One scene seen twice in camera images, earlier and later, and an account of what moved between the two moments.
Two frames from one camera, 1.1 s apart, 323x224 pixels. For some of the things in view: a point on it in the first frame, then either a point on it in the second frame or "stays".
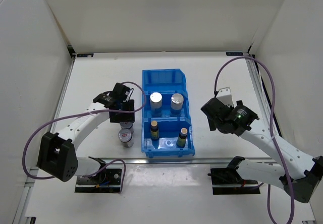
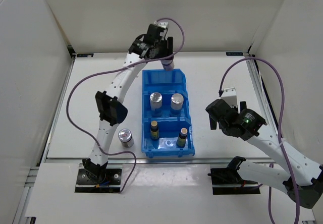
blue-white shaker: (176, 103) stays
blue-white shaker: (156, 101) stays
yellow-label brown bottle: (181, 138) stays
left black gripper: (127, 117) to (167, 51)
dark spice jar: (129, 125) to (166, 64)
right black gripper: (212, 125) stays
